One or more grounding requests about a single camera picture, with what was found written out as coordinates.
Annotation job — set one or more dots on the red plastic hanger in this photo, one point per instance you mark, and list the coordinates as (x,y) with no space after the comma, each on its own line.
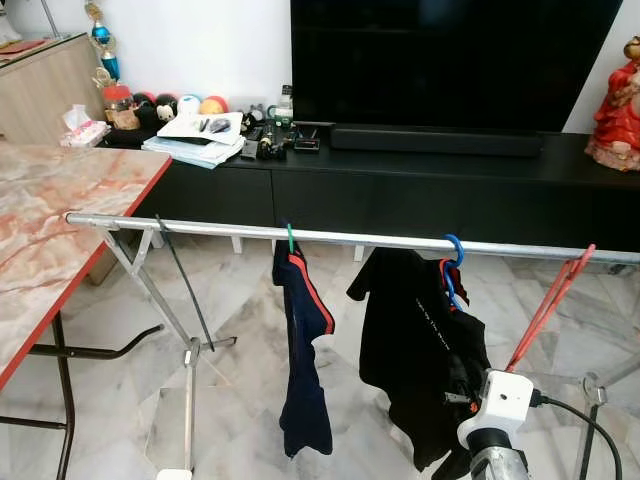
(552,305)

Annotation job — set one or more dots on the blue plastic hanger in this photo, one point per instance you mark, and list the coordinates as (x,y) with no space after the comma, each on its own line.
(459,245)

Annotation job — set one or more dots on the black t-shirt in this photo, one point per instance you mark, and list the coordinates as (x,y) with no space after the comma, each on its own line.
(410,340)

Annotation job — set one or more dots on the green plastic hanger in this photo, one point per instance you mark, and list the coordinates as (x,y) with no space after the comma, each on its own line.
(290,240)

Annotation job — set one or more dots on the thin black hanger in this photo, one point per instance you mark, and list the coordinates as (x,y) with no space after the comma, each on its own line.
(185,280)

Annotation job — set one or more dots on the red laughing Buddha statue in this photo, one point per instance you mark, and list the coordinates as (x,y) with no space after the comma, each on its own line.
(620,120)

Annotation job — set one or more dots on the black television console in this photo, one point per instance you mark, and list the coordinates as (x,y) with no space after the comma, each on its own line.
(400,195)

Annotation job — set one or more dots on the black flat television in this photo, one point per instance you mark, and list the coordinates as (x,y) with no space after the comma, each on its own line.
(450,60)

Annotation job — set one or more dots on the silver metal clothes rack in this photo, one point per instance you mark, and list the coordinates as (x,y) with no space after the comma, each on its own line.
(350,238)

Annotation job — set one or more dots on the small black box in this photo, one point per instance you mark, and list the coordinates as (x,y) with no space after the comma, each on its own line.
(306,140)

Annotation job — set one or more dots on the navy shirt with red trim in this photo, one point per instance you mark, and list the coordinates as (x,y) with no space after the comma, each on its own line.
(300,380)

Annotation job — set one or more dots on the clear bottle with cap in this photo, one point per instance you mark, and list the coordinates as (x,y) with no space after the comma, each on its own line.
(285,105)

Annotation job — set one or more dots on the orange ball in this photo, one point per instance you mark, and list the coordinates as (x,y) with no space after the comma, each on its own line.
(214,105)

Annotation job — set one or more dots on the stack of white papers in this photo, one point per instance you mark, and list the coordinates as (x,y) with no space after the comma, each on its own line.
(195,135)

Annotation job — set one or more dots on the black round plush toy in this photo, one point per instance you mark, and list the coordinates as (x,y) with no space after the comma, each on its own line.
(155,108)

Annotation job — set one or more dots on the jar with red lid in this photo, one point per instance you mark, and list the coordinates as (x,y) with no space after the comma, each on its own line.
(120,105)

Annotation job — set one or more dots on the pink tissue pack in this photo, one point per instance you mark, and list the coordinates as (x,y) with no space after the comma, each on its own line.
(85,130)

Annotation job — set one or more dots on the gold and blue trophy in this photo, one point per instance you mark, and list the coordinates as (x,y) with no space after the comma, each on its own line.
(102,35)

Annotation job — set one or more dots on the marble pattern folding table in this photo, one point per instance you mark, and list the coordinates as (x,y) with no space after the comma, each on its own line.
(60,230)

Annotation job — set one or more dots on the light wooden cabinet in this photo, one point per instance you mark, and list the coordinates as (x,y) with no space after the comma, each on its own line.
(50,90)

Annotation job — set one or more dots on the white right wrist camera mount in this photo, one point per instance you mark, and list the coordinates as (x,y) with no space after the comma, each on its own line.
(497,400)

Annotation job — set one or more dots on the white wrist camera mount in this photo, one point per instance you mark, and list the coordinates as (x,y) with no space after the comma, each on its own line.
(497,400)
(173,475)

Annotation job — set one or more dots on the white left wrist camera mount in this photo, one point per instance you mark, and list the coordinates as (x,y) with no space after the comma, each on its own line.
(173,475)

